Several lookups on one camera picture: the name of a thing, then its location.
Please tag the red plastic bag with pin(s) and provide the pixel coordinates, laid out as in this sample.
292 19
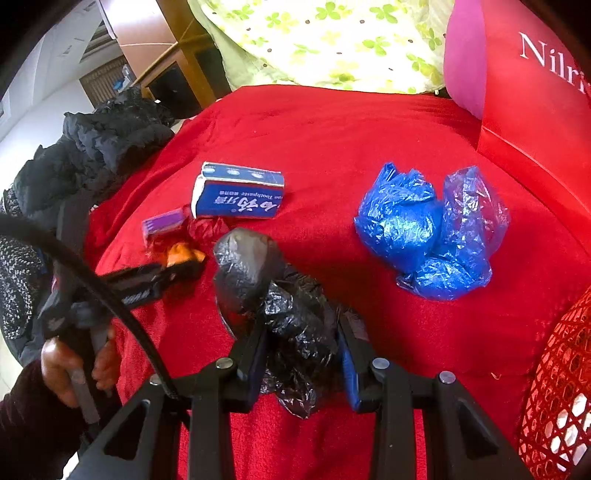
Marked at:
207 230

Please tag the person's left hand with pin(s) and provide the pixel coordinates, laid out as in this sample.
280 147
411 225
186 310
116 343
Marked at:
55 364

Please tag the small purple box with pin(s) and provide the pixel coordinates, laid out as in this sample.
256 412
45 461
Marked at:
161 224

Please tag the red paper bag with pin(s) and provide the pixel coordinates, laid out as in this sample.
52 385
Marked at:
531 115

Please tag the black plastic bag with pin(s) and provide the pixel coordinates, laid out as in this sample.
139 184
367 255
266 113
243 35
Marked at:
249 267

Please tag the orange wrapper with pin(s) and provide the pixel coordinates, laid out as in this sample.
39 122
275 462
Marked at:
182 254

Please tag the blue plastic bag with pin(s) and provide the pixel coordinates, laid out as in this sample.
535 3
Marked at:
401 221

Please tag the speckled knit cloth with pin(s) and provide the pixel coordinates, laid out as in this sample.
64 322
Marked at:
18 277

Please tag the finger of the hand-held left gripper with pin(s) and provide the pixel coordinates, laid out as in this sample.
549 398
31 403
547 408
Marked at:
147 286

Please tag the brown wooden door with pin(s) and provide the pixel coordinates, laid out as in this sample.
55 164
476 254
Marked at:
104 78

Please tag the red plastic basket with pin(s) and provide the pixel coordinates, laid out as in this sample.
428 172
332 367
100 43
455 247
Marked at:
554 369

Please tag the blue white toothpaste box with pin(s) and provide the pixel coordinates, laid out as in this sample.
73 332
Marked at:
240 203

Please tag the brown wooden column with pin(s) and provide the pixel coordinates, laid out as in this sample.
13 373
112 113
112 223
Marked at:
152 27

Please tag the pink cushion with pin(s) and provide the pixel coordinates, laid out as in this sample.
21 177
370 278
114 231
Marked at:
461 69

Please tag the red blanket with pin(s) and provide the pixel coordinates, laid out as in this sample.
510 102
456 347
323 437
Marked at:
323 138

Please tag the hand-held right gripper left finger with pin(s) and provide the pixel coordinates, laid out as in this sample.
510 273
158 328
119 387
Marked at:
256 369

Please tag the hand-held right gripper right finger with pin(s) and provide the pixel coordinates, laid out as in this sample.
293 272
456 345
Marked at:
351 371

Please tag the green floral quilt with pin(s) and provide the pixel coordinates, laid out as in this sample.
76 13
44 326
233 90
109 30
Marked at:
323 37

